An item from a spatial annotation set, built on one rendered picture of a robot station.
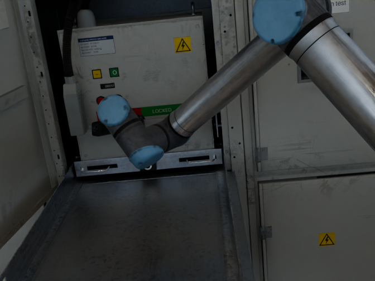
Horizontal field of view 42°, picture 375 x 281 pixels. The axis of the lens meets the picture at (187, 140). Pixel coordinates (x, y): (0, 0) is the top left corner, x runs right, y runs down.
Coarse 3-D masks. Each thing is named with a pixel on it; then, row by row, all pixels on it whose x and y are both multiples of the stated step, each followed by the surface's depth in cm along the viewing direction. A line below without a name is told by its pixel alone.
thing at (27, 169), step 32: (0, 0) 145; (0, 32) 150; (0, 64) 149; (32, 64) 163; (0, 96) 146; (0, 128) 148; (32, 128) 167; (0, 160) 147; (32, 160) 166; (0, 192) 146; (32, 192) 165; (0, 224) 146
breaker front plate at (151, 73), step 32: (96, 32) 164; (128, 32) 164; (160, 32) 163; (192, 32) 163; (96, 64) 167; (128, 64) 167; (160, 64) 167; (192, 64) 167; (96, 96) 171; (128, 96) 171; (160, 96) 171
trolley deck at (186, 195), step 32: (96, 192) 170; (128, 192) 167; (160, 192) 164; (192, 192) 162; (64, 224) 149; (96, 224) 147; (128, 224) 145; (160, 224) 143; (192, 224) 141; (64, 256) 132; (96, 256) 130; (128, 256) 128; (160, 256) 127; (192, 256) 125
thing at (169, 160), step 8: (216, 144) 180; (168, 152) 177; (176, 152) 176; (184, 152) 176; (192, 152) 176; (200, 152) 176; (208, 152) 176; (216, 152) 176; (80, 160) 179; (88, 160) 178; (96, 160) 178; (104, 160) 178; (112, 160) 178; (120, 160) 178; (128, 160) 177; (160, 160) 177; (168, 160) 177; (176, 160) 177; (184, 160) 177; (192, 160) 177; (200, 160) 177; (216, 160) 177; (80, 168) 179; (88, 168) 179; (96, 168) 179; (104, 168) 179; (112, 168) 179; (120, 168) 179; (128, 168) 179; (136, 168) 178; (160, 168) 178; (168, 168) 178; (80, 176) 180
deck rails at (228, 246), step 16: (224, 160) 167; (64, 176) 168; (224, 176) 170; (64, 192) 166; (224, 192) 158; (48, 208) 149; (64, 208) 159; (224, 208) 148; (48, 224) 147; (224, 224) 139; (32, 240) 134; (48, 240) 140; (224, 240) 130; (16, 256) 123; (32, 256) 133; (224, 256) 123; (16, 272) 122; (32, 272) 125; (240, 272) 109
